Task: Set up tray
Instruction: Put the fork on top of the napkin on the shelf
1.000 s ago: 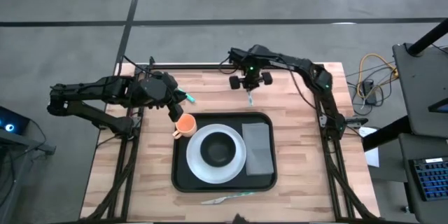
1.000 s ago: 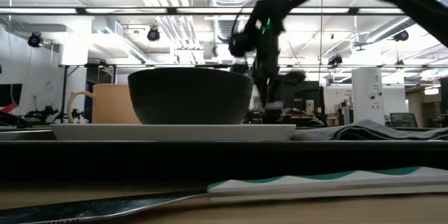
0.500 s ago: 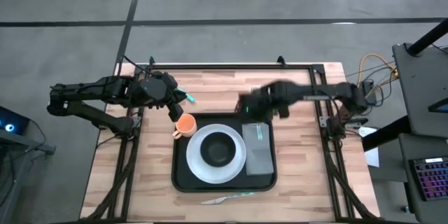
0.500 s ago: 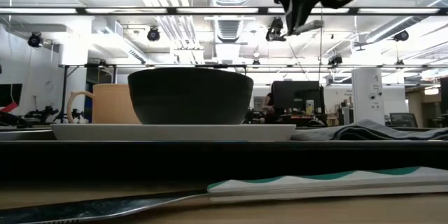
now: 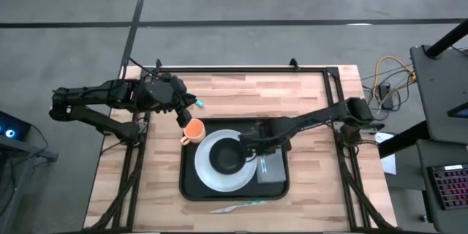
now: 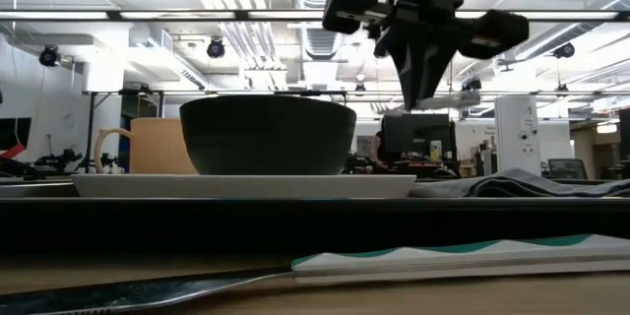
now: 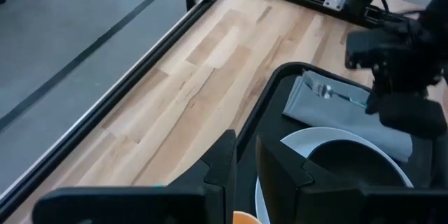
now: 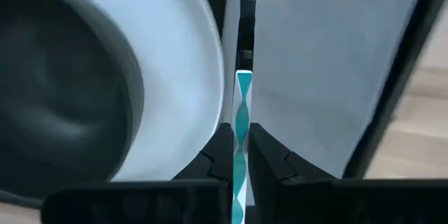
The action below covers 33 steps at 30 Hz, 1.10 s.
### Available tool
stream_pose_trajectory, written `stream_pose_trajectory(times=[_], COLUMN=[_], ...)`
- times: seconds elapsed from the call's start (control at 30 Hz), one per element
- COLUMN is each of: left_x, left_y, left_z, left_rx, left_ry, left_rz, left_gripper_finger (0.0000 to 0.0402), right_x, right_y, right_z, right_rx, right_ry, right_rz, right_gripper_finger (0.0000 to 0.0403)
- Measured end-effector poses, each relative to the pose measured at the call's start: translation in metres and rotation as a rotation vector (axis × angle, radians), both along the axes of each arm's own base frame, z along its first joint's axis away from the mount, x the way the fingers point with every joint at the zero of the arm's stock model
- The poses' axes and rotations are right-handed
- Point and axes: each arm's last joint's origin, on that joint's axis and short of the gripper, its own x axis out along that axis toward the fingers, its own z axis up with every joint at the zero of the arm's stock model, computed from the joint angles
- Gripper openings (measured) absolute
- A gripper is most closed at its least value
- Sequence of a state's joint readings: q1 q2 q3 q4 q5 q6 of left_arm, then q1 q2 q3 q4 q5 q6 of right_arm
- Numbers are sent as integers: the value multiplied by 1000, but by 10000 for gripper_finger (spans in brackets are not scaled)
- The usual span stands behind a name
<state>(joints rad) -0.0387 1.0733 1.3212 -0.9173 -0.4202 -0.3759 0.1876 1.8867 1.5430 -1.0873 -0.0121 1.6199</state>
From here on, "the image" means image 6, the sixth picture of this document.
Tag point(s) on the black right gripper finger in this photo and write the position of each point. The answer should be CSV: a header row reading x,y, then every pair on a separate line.
x,y
433,54
406,69

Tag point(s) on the black round bowl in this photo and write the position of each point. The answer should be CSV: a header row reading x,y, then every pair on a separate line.
x,y
268,138

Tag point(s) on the grey cloth napkin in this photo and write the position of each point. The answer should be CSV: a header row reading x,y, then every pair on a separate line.
x,y
517,184

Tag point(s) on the black plastic serving tray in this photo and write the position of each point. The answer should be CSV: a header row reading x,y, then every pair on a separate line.
x,y
315,226

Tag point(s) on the black computer monitor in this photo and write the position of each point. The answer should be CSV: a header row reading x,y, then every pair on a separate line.
x,y
418,135

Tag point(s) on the person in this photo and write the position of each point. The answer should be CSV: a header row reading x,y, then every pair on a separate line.
x,y
378,150

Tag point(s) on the black ceiling spotlight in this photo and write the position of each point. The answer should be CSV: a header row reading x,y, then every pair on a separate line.
x,y
215,49
49,56
564,50

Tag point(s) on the white tower device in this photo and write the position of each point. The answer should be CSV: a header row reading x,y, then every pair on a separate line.
x,y
517,133

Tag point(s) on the black office chair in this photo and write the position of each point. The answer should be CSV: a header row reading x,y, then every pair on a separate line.
x,y
566,168

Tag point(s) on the white round plate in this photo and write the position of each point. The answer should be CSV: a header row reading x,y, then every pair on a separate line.
x,y
246,186

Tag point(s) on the black aluminium rig frame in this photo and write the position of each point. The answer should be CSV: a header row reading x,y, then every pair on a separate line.
x,y
113,15

